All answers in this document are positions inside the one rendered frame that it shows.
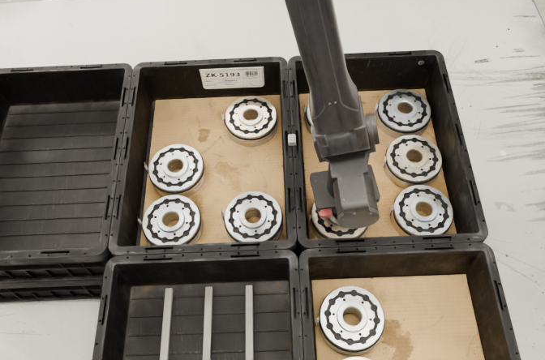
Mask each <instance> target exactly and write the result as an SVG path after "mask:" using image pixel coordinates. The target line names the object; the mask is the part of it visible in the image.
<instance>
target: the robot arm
mask: <svg viewBox="0 0 545 360"><path fill-rule="evenodd" d="M285 5H286V8H287V11H288V14H289V17H290V22H291V25H292V29H293V31H294V36H295V40H296V42H297V46H298V51H299V54H300V57H301V60H302V63H303V68H304V71H305V74H306V77H307V82H308V85H309V88H310V94H309V110H310V114H311V121H312V124H313V125H312V126H311V135H312V142H313V144H314V147H315V151H316V154H317V156H318V159H319V162H328V170H325V171H320V172H314V173H311V174H310V182H311V187H312V190H313V194H314V198H315V207H316V210H317V211H318V212H319V215H320V217H325V218H327V219H328V218H330V217H331V216H332V212H333V213H336V214H337V219H338V224H339V225H340V226H342V227H344V228H348V229H358V228H363V227H367V226H369V225H373V224H375V223H376V222H377V221H378V220H379V219H380V215H379V211H378V206H377V203H378V202H379V201H380V192H379V189H378V186H377V183H376V180H375V175H374V172H373V169H372V166H371V165H369V164H368V161H369V156H370V153H372V152H376V150H375V145H376V144H380V140H379V135H378V130H377V125H376V120H375V115H374V114H371V115H370V114H365V115H364V112H363V105H362V101H361V96H360V95H358V90H357V87H356V85H355V84H354V83H353V81H352V79H351V78H350V75H349V73H348V71H347V68H346V64H345V56H344V52H343V48H342V43H341V36H340V32H339V27H338V23H337V16H336V12H335V7H334V3H333V0H285ZM364 116H365V117H364ZM365 120H366V121H365ZM331 209H332V211H331Z"/></svg>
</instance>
